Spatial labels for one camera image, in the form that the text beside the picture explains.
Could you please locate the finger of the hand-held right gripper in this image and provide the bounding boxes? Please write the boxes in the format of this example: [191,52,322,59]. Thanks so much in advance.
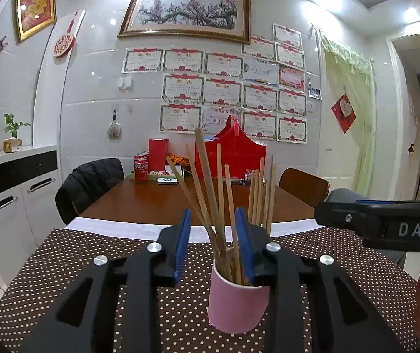
[314,201,380,237]
[353,199,420,207]

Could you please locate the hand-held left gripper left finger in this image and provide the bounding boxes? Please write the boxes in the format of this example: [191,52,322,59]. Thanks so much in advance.
[19,208,193,353]

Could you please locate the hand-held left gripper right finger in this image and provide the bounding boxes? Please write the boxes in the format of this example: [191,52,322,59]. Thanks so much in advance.
[234,206,404,353]

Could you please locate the bunch of wooden chopsticks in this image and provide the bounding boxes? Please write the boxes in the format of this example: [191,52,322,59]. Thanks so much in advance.
[165,128,277,287]

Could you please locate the pink cup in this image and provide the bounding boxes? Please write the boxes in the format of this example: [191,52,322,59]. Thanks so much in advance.
[207,248,271,334]

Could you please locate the brown wooden chair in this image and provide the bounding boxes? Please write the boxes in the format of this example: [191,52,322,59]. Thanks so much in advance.
[279,168,330,208]

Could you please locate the white door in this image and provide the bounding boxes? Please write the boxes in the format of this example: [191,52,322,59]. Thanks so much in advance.
[318,37,374,192]

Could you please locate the black packet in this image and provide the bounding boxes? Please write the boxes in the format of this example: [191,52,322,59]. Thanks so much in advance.
[245,169,266,186]

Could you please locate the green tray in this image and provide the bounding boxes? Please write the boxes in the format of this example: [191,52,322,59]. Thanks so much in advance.
[129,169,185,183]

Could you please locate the orange snacks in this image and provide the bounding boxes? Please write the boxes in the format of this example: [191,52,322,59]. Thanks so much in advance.
[168,153,192,166]

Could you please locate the red gift bag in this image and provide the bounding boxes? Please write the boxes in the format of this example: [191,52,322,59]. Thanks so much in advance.
[194,115,267,179]

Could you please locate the red box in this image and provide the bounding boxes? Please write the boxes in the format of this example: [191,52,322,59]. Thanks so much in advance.
[148,138,169,171]

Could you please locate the red heart door hanging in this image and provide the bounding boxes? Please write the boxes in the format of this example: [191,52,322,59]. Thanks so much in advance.
[331,93,357,134]

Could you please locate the brown polka-dot tablecloth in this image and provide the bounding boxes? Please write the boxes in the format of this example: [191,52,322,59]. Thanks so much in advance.
[0,226,420,353]

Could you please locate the small photo print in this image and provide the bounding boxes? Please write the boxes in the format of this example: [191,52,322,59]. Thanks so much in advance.
[307,77,323,101]

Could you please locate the light green curtain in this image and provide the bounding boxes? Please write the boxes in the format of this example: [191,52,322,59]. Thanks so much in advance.
[320,35,376,192]

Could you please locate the white and black sideboard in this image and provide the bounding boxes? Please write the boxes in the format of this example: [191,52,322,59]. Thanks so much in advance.
[0,144,64,265]

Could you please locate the potted green plant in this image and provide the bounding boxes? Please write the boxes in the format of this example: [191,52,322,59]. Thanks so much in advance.
[2,113,32,153]

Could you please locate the round red hanging ornament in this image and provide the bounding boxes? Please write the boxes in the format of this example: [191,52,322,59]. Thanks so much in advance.
[53,11,78,58]

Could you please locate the framed plum blossom painting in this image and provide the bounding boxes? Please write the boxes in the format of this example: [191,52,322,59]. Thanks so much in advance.
[117,0,251,45]

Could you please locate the red and gold framed picture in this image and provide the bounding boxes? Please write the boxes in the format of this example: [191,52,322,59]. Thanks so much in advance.
[14,0,57,43]

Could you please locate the round woven wall hanging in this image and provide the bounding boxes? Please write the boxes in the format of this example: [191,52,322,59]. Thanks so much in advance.
[107,108,123,141]

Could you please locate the wall of award certificates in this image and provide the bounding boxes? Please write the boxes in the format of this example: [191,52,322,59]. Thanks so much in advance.
[122,23,308,144]

